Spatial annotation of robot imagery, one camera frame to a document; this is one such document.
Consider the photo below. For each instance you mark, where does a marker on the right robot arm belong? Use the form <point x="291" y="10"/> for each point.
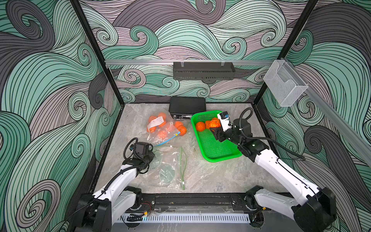
<point x="311" y="207"/>

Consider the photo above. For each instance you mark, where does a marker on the black flat box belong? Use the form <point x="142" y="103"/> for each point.
<point x="181" y="108"/>

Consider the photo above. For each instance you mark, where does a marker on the aluminium wall rail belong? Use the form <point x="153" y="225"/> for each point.
<point x="319" y="91"/>
<point x="171" y="62"/>

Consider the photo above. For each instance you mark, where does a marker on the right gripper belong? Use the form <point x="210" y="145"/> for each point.
<point x="218" y="134"/>

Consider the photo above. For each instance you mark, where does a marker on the black wall shelf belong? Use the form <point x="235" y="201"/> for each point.
<point x="206" y="72"/>

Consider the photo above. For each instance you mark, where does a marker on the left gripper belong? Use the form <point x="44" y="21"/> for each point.
<point x="150" y="155"/>

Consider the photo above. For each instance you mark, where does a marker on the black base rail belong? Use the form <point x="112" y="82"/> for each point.
<point x="161" y="202"/>

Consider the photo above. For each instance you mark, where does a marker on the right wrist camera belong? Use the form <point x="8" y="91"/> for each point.
<point x="224" y="119"/>

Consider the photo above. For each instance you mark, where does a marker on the aluminium wall rail right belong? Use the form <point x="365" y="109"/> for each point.
<point x="319" y="91"/>

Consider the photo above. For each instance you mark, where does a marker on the clear acrylic wall holder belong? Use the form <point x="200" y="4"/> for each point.
<point x="284" y="82"/>

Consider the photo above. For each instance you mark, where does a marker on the white slotted cable duct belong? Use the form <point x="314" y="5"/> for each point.
<point x="196" y="218"/>

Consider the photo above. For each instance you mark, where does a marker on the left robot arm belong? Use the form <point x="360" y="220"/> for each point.
<point x="97" y="212"/>

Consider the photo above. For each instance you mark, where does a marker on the aluminium wall rail back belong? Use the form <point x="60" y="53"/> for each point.
<point x="171" y="62"/>

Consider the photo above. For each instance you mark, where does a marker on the clear bag of oranges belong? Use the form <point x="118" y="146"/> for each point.
<point x="162" y="128"/>

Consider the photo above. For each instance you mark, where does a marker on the green printed zip-top bag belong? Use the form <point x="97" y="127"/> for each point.
<point x="171" y="167"/>

